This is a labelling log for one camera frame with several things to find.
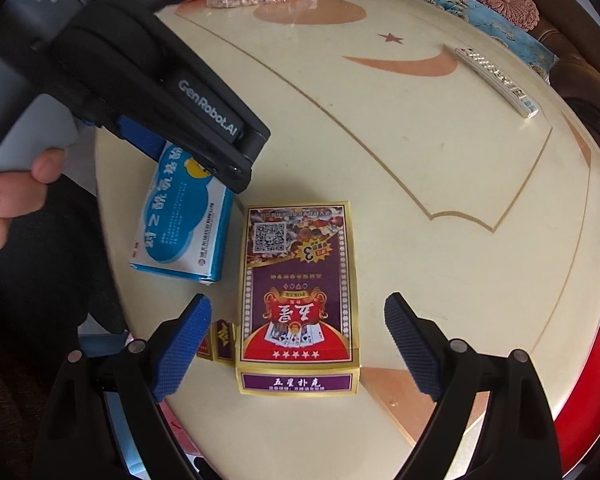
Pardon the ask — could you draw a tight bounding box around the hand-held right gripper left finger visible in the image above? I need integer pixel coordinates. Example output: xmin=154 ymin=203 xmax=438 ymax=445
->
xmin=32 ymin=294 xmax=213 ymax=480

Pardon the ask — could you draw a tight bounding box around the white silver long box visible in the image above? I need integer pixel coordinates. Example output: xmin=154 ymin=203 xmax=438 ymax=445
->
xmin=452 ymin=46 xmax=540 ymax=120

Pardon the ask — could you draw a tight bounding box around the beige patterned table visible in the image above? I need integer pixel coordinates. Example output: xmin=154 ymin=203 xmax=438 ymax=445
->
xmin=77 ymin=0 xmax=600 ymax=448

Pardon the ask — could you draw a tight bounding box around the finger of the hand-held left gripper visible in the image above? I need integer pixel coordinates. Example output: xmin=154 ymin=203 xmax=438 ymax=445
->
xmin=195 ymin=150 xmax=255 ymax=196
xmin=112 ymin=112 xmax=168 ymax=163

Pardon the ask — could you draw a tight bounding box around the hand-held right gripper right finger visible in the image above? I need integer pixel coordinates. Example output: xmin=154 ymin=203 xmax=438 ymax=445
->
xmin=384 ymin=292 xmax=568 ymax=480

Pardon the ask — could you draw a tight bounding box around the red plastic stool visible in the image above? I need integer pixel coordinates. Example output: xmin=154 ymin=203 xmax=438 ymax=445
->
xmin=555 ymin=322 xmax=600 ymax=473

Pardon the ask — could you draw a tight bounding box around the blue white medicine box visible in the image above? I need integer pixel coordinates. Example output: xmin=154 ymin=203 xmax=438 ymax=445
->
xmin=129 ymin=142 xmax=236 ymax=286

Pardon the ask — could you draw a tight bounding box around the purple gold playing card box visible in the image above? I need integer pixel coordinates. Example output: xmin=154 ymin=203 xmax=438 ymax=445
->
xmin=234 ymin=201 xmax=363 ymax=397

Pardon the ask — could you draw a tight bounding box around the person's left hand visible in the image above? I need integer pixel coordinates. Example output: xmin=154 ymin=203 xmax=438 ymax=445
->
xmin=0 ymin=150 xmax=68 ymax=273

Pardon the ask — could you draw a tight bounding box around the blue floral cushion cover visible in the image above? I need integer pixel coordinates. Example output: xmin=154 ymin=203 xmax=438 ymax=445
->
xmin=367 ymin=0 xmax=556 ymax=83

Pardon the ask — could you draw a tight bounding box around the pink crochet doily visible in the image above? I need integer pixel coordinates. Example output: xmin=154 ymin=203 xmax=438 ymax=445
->
xmin=474 ymin=0 xmax=538 ymax=33

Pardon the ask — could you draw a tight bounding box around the small purple gold wrapper piece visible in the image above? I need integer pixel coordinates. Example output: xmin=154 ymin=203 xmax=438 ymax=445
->
xmin=196 ymin=318 xmax=239 ymax=365

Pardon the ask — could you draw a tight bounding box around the light blue plastic stool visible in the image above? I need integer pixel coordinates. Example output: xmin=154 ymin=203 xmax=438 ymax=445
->
xmin=102 ymin=392 xmax=153 ymax=480

